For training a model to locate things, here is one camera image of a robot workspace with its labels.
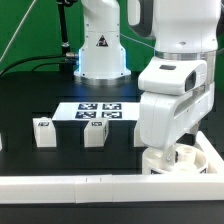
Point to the white block at left edge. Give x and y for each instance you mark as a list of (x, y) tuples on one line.
[(0, 142)]

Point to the white L-shaped fence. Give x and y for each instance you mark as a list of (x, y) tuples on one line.
[(118, 188)]

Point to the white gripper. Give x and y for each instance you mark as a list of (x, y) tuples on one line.
[(175, 98)]

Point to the thin white rod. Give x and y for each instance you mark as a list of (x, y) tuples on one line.
[(17, 30)]

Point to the white marker tag sheet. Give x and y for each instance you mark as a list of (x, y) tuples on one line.
[(87, 110)]

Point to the white round stool seat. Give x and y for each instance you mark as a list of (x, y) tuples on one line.
[(189, 160)]

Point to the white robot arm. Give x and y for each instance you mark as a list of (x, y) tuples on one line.
[(183, 30)]

